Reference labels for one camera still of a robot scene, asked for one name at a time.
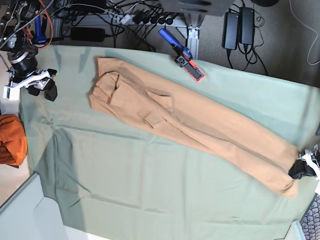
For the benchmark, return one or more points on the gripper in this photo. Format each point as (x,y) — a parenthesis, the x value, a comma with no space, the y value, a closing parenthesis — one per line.
(309,158)
(24,73)

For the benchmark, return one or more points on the light orange T-shirt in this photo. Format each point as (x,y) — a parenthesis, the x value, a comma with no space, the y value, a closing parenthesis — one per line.
(165,108)

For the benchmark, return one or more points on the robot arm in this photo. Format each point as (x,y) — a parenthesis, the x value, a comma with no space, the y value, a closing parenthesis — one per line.
(20,33)

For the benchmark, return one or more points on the blue clamp at left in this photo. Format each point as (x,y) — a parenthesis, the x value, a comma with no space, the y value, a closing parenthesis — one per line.
(47,31)

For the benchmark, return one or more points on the blue clamp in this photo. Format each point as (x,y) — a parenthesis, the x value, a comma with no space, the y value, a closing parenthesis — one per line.
(184,58)
(47,31)

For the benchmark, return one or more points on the dark orange cloth pile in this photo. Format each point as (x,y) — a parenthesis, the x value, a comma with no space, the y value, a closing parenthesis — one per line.
(13,141)

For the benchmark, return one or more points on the grey plastic bin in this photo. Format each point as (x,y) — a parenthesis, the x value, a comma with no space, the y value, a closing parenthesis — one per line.
(29,215)

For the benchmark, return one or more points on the blue clamp at middle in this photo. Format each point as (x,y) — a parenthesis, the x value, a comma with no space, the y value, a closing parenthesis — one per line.
(184,58)

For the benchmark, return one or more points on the black power adapter right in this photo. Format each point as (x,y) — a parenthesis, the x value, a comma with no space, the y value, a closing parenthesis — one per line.
(246,25)

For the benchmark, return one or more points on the black power adapter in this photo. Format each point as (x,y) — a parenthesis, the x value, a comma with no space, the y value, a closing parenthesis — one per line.
(246,25)
(230,31)

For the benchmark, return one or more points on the black power adapter left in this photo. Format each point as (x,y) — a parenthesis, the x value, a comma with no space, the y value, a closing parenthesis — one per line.
(230,31)

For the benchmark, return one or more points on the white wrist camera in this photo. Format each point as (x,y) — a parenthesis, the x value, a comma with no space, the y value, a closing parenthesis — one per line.
(11,93)

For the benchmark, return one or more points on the black power brick on frame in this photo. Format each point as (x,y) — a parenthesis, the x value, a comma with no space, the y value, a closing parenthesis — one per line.
(87,34)

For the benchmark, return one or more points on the aluminium frame post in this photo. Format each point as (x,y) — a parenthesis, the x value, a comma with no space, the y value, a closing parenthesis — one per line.
(193,25)

